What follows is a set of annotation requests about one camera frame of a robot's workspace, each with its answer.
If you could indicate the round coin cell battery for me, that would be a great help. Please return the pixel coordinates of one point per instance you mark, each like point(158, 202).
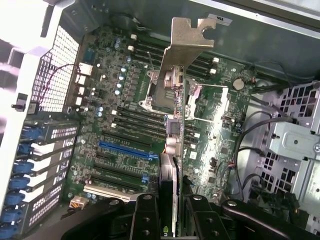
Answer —
point(238, 84)

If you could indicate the blue expansion slot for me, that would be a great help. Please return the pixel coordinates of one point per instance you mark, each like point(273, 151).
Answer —
point(125, 150)

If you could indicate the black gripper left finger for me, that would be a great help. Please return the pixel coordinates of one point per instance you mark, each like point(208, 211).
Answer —
point(145, 220)

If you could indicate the black case lock tab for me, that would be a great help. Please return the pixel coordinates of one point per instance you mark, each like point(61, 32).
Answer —
point(21, 101)

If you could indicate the black open PC case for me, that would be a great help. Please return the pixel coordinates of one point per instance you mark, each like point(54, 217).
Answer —
point(250, 37)

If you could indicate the black long expansion slot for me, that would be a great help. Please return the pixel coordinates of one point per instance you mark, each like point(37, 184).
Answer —
point(127, 139)
point(115, 183)

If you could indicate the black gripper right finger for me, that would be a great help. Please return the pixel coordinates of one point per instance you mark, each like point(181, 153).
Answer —
point(200, 220)

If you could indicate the CPU socket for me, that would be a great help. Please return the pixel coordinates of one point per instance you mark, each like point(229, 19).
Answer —
point(157, 95)

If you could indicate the blue slot cover clip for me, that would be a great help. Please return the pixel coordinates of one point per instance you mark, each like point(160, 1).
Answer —
point(32, 132)
point(25, 150)
point(18, 183)
point(14, 199)
point(7, 229)
point(22, 167)
point(9, 215)

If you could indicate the white orange power connector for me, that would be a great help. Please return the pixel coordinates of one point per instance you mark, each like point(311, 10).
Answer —
point(78, 202)

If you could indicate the silver perforated drive cage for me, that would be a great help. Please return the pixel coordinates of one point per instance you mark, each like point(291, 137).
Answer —
point(287, 140)

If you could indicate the short black expansion slot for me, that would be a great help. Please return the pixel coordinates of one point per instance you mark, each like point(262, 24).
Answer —
point(103, 156)

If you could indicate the black slot with blue latch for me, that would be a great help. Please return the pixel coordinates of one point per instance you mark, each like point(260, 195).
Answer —
point(120, 172)

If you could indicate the green motherboard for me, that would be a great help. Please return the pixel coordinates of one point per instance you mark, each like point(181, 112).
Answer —
point(212, 155)

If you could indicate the white expansion slot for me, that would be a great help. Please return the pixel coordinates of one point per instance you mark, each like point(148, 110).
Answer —
point(107, 193)

